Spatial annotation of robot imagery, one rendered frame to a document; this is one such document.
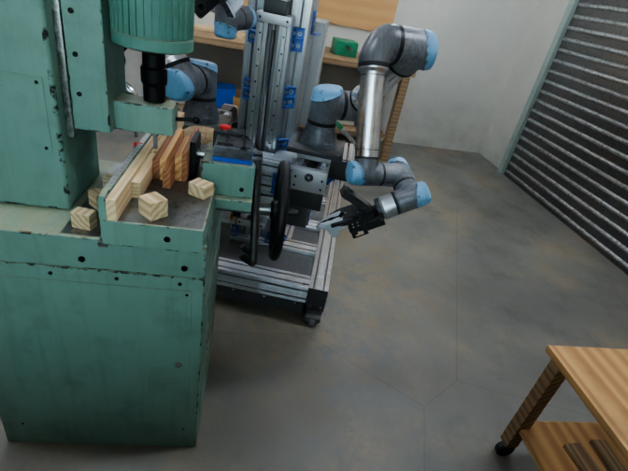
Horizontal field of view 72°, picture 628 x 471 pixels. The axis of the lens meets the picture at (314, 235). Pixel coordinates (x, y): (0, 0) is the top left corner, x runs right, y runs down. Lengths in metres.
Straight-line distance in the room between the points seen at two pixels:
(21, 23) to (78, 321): 0.69
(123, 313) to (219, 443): 0.64
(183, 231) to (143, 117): 0.33
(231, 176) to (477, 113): 4.27
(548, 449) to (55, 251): 1.62
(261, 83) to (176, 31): 0.83
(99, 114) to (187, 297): 0.48
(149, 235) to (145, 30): 0.43
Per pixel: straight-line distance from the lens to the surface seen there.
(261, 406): 1.74
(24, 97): 1.14
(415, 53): 1.42
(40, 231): 1.16
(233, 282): 1.98
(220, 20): 1.59
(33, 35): 1.10
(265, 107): 1.87
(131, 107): 1.15
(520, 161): 4.70
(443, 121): 5.05
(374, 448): 1.74
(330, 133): 1.75
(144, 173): 1.08
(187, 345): 1.27
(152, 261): 1.10
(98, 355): 1.36
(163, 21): 1.04
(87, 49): 1.11
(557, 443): 1.85
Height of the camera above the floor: 1.40
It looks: 31 degrees down
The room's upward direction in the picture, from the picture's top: 12 degrees clockwise
